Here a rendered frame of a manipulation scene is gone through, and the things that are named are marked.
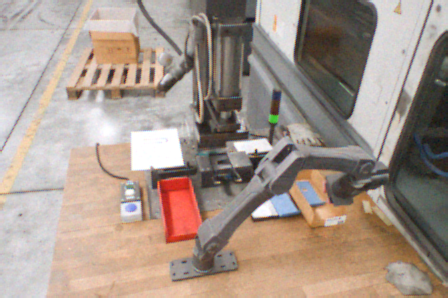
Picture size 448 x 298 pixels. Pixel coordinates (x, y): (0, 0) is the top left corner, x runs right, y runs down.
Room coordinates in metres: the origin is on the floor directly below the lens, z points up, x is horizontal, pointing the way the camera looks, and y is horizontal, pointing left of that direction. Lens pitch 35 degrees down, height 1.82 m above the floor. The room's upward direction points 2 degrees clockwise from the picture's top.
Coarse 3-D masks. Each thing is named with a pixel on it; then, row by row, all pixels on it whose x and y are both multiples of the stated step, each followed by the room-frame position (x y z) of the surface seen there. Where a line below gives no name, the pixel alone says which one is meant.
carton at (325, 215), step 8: (304, 176) 1.14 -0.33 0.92; (312, 176) 1.14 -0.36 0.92; (320, 176) 1.09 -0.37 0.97; (296, 184) 1.03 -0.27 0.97; (312, 184) 1.11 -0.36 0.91; (320, 184) 1.07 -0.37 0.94; (296, 192) 1.01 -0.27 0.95; (320, 192) 1.06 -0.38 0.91; (296, 200) 1.00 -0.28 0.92; (304, 200) 0.95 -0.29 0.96; (304, 208) 0.94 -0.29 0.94; (312, 208) 0.97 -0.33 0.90; (320, 208) 0.98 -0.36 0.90; (328, 208) 0.98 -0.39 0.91; (336, 208) 0.95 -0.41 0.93; (344, 208) 0.91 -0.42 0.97; (304, 216) 0.93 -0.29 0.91; (312, 216) 0.88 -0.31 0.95; (320, 216) 0.93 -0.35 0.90; (328, 216) 0.94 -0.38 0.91; (336, 216) 0.94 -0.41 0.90; (344, 216) 0.91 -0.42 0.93; (312, 224) 0.88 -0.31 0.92; (320, 224) 0.89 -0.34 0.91; (328, 224) 0.90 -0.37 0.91
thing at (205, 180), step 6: (222, 162) 1.14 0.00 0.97; (198, 168) 1.11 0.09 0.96; (246, 168) 1.11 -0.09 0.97; (198, 174) 1.11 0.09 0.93; (204, 174) 1.06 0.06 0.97; (210, 174) 1.07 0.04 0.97; (240, 174) 1.10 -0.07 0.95; (246, 174) 1.11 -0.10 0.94; (198, 180) 1.10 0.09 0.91; (204, 180) 1.06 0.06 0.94; (210, 180) 1.07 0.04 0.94; (246, 180) 1.11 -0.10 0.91; (204, 186) 1.06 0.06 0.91; (210, 186) 1.07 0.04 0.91; (216, 186) 1.08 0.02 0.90
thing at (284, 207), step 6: (276, 198) 1.00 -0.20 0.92; (282, 198) 1.00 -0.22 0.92; (288, 198) 1.00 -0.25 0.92; (276, 204) 0.97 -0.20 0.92; (282, 204) 0.97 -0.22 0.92; (288, 204) 0.97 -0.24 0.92; (276, 210) 0.94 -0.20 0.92; (282, 210) 0.94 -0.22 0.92; (288, 210) 0.94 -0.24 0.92; (294, 210) 0.94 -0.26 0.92; (300, 210) 0.91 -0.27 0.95; (282, 216) 0.91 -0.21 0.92
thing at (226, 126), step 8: (208, 104) 1.23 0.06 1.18; (216, 112) 1.16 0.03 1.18; (224, 112) 1.12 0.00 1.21; (232, 112) 1.16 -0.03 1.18; (216, 120) 1.10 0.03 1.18; (224, 120) 1.10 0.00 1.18; (232, 120) 1.10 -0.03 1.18; (240, 120) 1.18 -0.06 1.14; (200, 128) 1.11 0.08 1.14; (208, 128) 1.11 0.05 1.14; (216, 128) 1.10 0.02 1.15; (224, 128) 1.07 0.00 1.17; (232, 128) 1.08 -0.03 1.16; (240, 128) 1.09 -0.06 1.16; (200, 136) 1.06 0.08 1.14; (208, 136) 1.07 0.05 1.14; (216, 136) 1.07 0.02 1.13; (224, 136) 1.08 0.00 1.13; (232, 136) 1.09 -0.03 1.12; (240, 136) 1.10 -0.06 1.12; (248, 136) 1.11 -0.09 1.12; (200, 144) 1.06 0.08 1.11
